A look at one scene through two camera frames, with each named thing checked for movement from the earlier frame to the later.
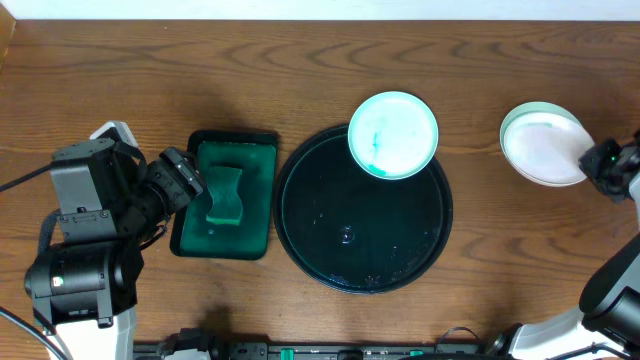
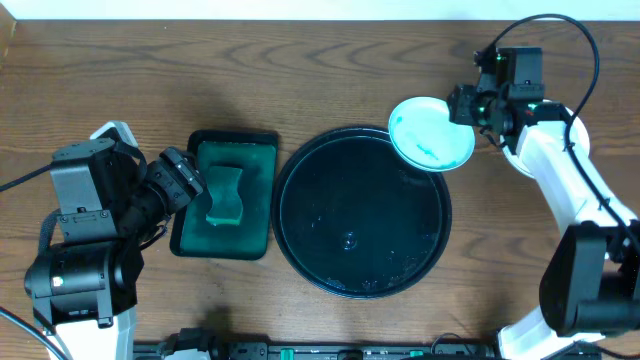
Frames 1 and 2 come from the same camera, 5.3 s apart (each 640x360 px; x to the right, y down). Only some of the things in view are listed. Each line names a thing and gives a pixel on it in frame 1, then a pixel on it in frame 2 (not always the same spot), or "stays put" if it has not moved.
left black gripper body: [185, 171] stays put
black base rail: [314, 350] stays put
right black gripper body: [606, 161] → [473, 105]
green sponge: [226, 202] stays put
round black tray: [353, 231] stays put
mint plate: [393, 135] → [423, 137]
